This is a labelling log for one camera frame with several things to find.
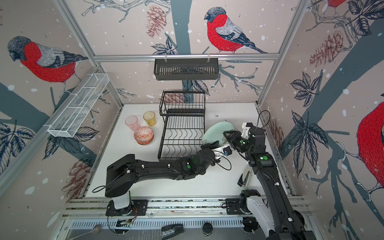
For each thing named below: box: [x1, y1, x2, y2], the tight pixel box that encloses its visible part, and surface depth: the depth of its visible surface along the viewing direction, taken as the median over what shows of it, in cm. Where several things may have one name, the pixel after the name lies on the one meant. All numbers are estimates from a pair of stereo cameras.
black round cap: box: [202, 222, 214, 236], surface depth 61 cm
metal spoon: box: [69, 224, 102, 240], surface depth 69 cm
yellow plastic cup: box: [143, 111, 157, 127], surface depth 106 cm
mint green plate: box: [202, 121, 235, 146], surface depth 86 cm
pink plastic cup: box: [125, 115, 141, 132], surface depth 104 cm
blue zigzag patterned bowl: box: [134, 127, 154, 145], surface depth 97 cm
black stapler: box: [161, 224, 185, 240], surface depth 67 cm
